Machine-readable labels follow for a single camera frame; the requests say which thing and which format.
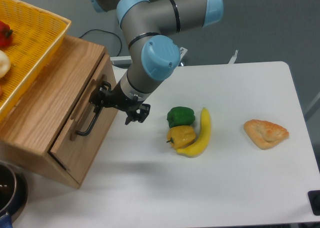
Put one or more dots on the yellow bell pepper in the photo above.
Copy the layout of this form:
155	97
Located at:
180	136

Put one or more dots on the green bell pepper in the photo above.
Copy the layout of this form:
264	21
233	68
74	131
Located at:
179	116

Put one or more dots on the dark metal pot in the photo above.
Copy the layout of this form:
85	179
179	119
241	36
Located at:
14	192

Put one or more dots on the yellow banana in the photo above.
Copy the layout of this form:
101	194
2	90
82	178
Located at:
199	146

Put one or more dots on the triangular pastry bread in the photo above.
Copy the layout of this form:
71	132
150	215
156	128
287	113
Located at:
265	134

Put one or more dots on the white round vegetable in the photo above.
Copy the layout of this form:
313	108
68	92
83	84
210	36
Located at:
5	64

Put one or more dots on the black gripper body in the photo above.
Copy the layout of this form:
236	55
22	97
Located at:
118	99

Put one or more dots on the wooden drawer cabinet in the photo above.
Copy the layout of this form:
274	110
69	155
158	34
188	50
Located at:
29	131

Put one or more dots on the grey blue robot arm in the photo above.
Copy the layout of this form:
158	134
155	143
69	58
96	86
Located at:
147	26

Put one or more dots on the red bell pepper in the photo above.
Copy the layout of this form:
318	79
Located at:
5	35

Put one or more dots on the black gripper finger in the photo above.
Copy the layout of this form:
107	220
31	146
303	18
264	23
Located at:
139	115
99	97

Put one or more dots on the yellow plastic basket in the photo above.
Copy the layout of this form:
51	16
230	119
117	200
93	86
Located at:
37	34

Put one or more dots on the wooden top drawer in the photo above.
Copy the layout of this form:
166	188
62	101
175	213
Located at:
84	131

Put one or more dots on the black table corner device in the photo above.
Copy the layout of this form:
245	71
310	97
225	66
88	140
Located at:
314	199

